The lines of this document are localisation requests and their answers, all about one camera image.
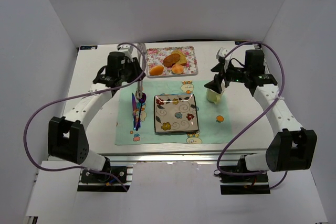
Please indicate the aluminium table frame rail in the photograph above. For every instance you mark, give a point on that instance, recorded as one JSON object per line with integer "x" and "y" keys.
{"x": 130, "y": 159}

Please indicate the black label sticker left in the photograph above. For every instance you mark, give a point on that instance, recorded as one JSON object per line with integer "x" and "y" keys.
{"x": 90, "y": 47}

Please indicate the brown round pastry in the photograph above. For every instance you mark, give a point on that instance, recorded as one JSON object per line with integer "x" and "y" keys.
{"x": 170, "y": 60}

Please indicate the square floral plate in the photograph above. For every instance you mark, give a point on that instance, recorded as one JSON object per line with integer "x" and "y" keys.
{"x": 175, "y": 113}

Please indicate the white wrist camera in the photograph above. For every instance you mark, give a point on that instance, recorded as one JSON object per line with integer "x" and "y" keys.
{"x": 125, "y": 48}
{"x": 222, "y": 52}

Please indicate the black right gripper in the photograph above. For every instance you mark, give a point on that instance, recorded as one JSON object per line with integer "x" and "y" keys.
{"x": 218, "y": 78}

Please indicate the black label sticker right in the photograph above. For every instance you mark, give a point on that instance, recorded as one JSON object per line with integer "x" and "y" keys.
{"x": 245, "y": 42}

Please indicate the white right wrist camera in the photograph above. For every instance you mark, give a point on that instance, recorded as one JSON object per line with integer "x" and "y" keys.
{"x": 222, "y": 52}

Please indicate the round orange bread roll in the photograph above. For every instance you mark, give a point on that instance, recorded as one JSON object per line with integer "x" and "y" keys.
{"x": 177, "y": 69}

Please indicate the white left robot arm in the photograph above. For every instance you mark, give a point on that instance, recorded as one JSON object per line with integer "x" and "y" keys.
{"x": 67, "y": 138}

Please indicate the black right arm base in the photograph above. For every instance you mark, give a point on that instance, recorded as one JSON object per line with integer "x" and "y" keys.
{"x": 242, "y": 185}

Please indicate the light green cartoon placemat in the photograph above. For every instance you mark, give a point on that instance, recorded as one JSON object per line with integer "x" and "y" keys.
{"x": 213, "y": 119}

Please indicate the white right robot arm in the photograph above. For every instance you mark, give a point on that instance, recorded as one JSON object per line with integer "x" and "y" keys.
{"x": 293, "y": 146}

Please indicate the pale yellow mug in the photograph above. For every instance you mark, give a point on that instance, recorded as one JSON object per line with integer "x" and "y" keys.
{"x": 213, "y": 96}

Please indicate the floral rectangular tray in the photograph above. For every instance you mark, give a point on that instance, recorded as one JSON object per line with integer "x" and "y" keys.
{"x": 155, "y": 56}

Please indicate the metal tongs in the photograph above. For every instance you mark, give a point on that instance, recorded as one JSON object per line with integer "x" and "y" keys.
{"x": 142, "y": 64}

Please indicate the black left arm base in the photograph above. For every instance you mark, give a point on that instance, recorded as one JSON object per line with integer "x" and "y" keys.
{"x": 91, "y": 182}

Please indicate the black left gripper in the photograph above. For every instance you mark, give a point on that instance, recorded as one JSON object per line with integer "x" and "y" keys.
{"x": 137, "y": 64}

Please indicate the black label sticker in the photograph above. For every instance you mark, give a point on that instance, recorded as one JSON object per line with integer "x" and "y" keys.
{"x": 245, "y": 42}
{"x": 90, "y": 47}

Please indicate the yellow bread slice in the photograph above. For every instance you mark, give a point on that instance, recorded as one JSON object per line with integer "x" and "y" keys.
{"x": 183, "y": 60}

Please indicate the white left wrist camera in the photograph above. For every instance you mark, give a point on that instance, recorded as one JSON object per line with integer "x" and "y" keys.
{"x": 125, "y": 48}

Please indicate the iridescent purple spoon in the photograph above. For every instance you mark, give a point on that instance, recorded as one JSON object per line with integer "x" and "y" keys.
{"x": 141, "y": 101}

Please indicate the iridescent purple knife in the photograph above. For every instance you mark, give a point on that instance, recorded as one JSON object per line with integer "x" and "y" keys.
{"x": 134, "y": 105}

